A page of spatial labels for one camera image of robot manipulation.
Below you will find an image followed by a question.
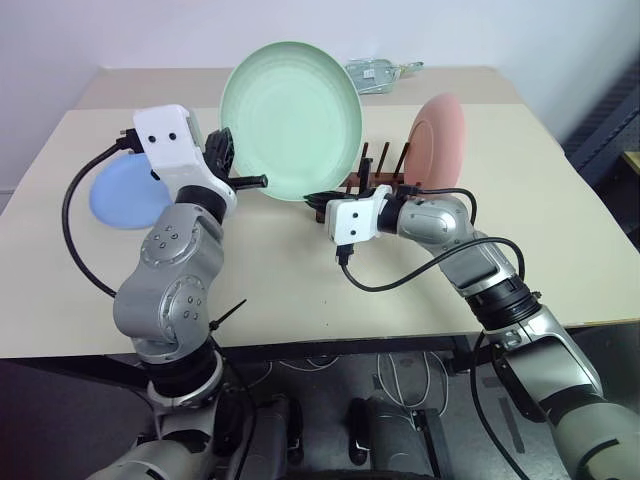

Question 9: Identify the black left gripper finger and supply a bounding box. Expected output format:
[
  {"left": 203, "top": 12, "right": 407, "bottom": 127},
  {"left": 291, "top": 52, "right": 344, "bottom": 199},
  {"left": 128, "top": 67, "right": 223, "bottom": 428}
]
[
  {"left": 215, "top": 127, "right": 238, "bottom": 172},
  {"left": 227, "top": 173, "right": 270, "bottom": 191}
]

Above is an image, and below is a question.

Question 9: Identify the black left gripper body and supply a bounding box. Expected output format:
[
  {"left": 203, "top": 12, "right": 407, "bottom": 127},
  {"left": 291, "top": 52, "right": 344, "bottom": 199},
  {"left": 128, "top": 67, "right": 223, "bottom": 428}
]
[{"left": 202, "top": 130, "right": 236, "bottom": 189}]

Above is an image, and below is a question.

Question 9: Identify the green plate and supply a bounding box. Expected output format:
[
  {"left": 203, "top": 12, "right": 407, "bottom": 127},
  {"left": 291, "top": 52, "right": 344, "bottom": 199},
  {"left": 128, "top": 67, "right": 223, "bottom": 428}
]
[{"left": 219, "top": 40, "right": 364, "bottom": 203}]

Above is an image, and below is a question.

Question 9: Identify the wooden dish rack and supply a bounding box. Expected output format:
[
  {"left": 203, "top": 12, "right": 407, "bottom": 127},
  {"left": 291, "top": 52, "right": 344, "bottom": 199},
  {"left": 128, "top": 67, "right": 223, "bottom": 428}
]
[{"left": 312, "top": 141, "right": 417, "bottom": 224}]

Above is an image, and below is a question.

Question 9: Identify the blue plate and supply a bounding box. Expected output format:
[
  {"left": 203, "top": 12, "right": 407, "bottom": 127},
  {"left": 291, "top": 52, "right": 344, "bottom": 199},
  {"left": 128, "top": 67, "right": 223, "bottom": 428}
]
[{"left": 88, "top": 151, "right": 175, "bottom": 231}]

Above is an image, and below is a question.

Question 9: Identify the pink plate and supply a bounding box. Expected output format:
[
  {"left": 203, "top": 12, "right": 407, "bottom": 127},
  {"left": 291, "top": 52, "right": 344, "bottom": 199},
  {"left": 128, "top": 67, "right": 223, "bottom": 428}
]
[{"left": 402, "top": 92, "right": 468, "bottom": 199}]

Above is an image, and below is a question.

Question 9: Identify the clear plastic bag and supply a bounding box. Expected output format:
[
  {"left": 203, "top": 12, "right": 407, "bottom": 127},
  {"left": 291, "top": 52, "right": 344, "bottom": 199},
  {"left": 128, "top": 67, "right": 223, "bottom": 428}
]
[{"left": 345, "top": 57, "right": 426, "bottom": 96}]

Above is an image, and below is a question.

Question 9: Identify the dark rounded grey shape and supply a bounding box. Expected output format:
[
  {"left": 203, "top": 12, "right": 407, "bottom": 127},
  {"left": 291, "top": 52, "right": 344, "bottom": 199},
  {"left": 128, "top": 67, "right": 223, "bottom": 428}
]
[
  {"left": 248, "top": 397, "right": 306, "bottom": 466},
  {"left": 346, "top": 396, "right": 447, "bottom": 467}
]

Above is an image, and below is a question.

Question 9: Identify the black metal shelf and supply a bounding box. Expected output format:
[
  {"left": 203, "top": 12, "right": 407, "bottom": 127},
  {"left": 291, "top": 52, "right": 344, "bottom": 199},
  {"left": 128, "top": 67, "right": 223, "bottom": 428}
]
[{"left": 559, "top": 63, "right": 640, "bottom": 177}]

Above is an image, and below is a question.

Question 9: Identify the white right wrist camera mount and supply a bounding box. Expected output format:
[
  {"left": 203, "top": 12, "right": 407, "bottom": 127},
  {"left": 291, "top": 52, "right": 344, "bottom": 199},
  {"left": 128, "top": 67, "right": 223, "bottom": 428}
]
[{"left": 325, "top": 183, "right": 394, "bottom": 247}]

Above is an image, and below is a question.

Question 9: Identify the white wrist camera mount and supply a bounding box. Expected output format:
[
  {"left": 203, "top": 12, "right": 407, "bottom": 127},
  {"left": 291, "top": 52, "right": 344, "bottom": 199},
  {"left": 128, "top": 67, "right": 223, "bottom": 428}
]
[
  {"left": 132, "top": 103, "right": 239, "bottom": 214},
  {"left": 325, "top": 183, "right": 394, "bottom": 247}
]

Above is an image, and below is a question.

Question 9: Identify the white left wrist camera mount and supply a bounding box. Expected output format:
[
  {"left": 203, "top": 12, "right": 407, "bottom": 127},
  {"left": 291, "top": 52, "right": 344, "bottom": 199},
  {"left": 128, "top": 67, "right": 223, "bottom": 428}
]
[{"left": 132, "top": 103, "right": 239, "bottom": 214}]

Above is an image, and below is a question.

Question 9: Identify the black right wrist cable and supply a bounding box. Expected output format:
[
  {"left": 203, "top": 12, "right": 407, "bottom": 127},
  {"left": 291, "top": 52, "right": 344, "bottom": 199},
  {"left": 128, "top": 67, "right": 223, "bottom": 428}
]
[
  {"left": 394, "top": 183, "right": 479, "bottom": 236},
  {"left": 333, "top": 234, "right": 526, "bottom": 292}
]

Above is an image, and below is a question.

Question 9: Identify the black cable tie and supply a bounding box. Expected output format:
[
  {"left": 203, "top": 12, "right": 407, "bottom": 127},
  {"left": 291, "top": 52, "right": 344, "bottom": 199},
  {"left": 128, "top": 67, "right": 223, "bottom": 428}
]
[{"left": 209, "top": 298, "right": 248, "bottom": 333}]

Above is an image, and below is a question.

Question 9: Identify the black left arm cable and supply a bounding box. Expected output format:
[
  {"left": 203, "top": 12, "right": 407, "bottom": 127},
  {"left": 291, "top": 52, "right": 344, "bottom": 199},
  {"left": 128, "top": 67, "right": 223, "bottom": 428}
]
[{"left": 60, "top": 127, "right": 152, "bottom": 299}]

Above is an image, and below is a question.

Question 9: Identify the white floor cord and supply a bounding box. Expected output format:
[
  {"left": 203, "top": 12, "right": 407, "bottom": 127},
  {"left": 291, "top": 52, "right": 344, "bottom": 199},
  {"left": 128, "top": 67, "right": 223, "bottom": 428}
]
[{"left": 373, "top": 349, "right": 444, "bottom": 427}]

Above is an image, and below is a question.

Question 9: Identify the black metal table frame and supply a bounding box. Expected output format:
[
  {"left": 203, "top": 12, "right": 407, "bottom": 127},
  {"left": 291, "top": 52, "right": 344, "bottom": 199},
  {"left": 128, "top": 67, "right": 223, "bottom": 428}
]
[{"left": 99, "top": 333, "right": 474, "bottom": 389}]

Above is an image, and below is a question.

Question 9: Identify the black right shoulder cable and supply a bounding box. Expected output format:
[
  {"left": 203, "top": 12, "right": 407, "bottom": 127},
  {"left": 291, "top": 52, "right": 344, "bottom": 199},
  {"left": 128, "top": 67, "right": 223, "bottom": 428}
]
[{"left": 470, "top": 328, "right": 532, "bottom": 480}]

